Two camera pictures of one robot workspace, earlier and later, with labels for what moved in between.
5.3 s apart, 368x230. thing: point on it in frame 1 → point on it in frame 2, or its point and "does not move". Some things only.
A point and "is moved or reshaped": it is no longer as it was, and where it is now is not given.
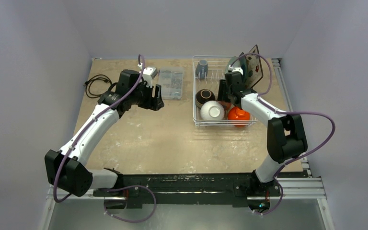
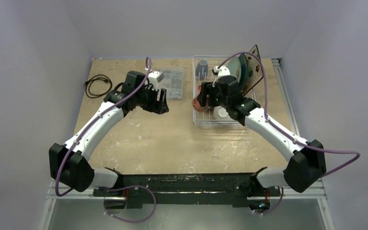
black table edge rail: (188, 189) does not move
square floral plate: (254, 69) does not move
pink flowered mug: (227, 106) is moved or reshaped
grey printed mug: (202, 67) does not move
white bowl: (212, 110) is moved or reshaped
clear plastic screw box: (171, 80) does not move
